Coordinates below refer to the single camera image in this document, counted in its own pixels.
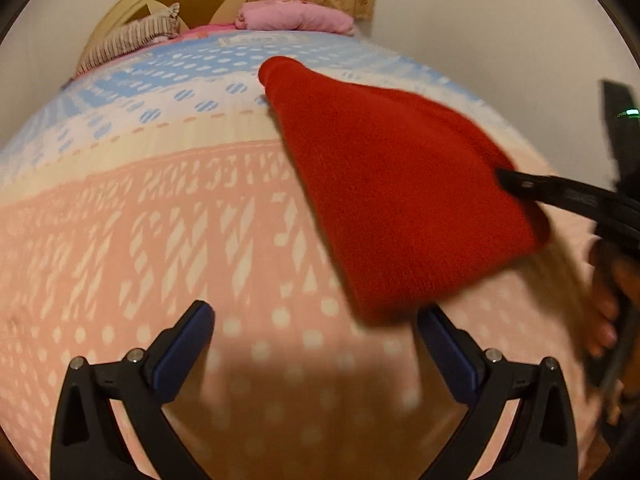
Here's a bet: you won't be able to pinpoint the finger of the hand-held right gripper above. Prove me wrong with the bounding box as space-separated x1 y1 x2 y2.
495 168 621 223

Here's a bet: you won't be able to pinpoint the striped pillow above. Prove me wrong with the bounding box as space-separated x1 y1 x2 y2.
74 2 181 73

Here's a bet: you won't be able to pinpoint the red knit sweater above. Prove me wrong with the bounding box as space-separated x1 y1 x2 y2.
258 56 551 326

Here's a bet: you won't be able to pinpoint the pink folded blanket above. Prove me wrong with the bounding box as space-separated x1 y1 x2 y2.
235 1 357 36

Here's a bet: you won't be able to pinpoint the pink blue patterned blanket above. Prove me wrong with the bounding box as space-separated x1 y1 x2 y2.
0 30 618 480

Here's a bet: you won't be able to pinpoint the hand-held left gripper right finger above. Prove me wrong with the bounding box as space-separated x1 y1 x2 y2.
417 305 582 480

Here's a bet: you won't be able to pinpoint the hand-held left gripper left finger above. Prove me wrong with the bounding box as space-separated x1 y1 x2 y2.
50 300 216 480

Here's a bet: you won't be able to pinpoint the person's right hand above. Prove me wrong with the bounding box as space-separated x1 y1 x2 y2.
584 241 626 360

